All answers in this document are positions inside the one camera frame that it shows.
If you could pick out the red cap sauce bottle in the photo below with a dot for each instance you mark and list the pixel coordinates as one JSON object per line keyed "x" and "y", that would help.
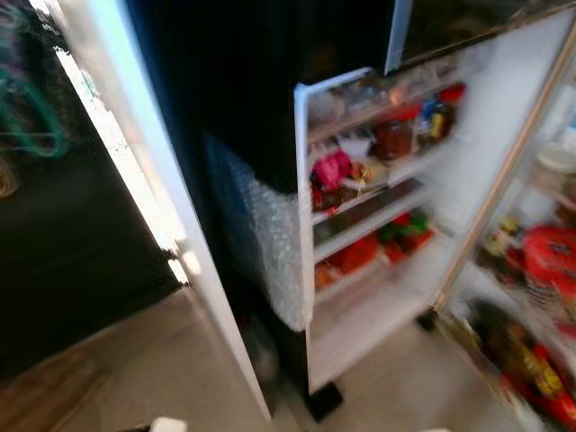
{"x": 453, "y": 103}

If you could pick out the clear bubble wrap sheet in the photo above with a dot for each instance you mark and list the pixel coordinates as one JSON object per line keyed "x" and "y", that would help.
{"x": 270, "y": 234}

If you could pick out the green and red packet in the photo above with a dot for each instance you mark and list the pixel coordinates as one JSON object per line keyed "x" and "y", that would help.
{"x": 405, "y": 236}

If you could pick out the red lid dark jar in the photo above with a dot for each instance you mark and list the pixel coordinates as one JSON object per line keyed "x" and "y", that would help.
{"x": 394, "y": 137}

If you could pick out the black fridge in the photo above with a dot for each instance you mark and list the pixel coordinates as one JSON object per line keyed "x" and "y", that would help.
{"x": 234, "y": 81}

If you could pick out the black fridge freezer door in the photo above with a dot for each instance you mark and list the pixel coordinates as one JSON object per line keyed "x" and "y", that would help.
{"x": 468, "y": 22}

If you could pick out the pink food packet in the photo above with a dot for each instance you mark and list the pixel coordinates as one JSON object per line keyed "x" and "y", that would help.
{"x": 331, "y": 169}

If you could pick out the yellow and red package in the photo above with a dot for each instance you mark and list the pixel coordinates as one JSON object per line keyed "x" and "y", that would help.
{"x": 531, "y": 364}

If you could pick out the red food packet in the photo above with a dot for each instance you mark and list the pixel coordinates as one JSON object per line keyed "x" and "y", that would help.
{"x": 355, "y": 256}

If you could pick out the large red food bag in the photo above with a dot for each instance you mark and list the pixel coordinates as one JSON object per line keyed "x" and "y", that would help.
{"x": 551, "y": 256}

